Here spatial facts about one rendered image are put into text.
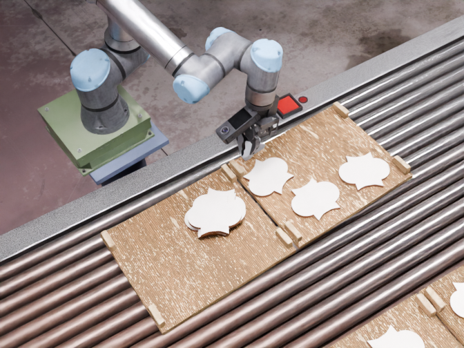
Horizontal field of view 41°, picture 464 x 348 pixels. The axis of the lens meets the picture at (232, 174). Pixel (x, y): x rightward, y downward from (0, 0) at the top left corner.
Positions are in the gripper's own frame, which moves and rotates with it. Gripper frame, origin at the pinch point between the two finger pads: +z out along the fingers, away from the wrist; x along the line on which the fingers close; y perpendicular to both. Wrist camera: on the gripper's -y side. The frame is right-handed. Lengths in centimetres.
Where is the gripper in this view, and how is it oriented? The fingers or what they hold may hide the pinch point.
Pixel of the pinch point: (243, 157)
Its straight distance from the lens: 169.5
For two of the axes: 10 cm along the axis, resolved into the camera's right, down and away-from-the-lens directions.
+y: 8.2, -3.4, 4.5
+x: -5.6, -6.4, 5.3
